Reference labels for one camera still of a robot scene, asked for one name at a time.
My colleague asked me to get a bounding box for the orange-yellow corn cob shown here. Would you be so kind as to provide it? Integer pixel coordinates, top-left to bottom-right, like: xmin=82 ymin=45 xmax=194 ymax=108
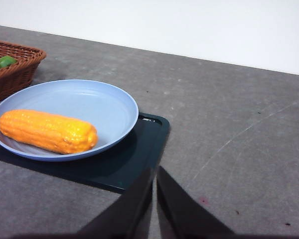
xmin=0 ymin=109 xmax=99 ymax=155

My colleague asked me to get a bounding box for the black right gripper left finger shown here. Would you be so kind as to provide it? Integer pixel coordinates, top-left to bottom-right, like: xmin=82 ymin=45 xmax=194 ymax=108
xmin=76 ymin=167 xmax=157 ymax=236

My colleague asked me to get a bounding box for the brown wicker basket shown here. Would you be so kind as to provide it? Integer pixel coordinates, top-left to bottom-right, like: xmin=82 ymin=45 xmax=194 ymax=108
xmin=0 ymin=39 xmax=47 ymax=106

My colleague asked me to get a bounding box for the blue round plate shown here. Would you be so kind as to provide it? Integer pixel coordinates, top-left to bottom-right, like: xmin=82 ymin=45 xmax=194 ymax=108
xmin=0 ymin=79 xmax=140 ymax=163

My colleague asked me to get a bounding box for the black rectangular tray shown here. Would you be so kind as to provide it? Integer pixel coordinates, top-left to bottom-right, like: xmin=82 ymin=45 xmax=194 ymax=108
xmin=0 ymin=112 xmax=171 ymax=192

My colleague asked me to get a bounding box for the green pepper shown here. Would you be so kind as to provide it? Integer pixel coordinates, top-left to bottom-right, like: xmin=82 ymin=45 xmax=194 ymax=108
xmin=0 ymin=55 xmax=18 ymax=68

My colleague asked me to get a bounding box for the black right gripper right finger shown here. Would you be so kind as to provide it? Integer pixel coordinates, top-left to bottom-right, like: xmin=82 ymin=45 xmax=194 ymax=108
xmin=155 ymin=165 xmax=236 ymax=236

